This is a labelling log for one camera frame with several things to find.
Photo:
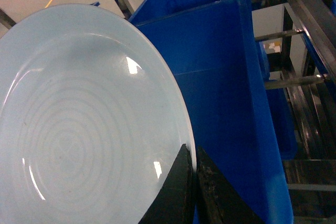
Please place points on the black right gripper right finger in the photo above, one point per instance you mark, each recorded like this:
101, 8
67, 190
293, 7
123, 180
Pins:
217, 200

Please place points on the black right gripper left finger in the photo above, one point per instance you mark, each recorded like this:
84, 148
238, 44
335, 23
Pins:
175, 202

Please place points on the light blue round plate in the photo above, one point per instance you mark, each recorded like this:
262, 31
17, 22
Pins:
92, 118

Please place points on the large blue crate right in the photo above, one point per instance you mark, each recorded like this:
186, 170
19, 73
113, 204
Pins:
209, 46

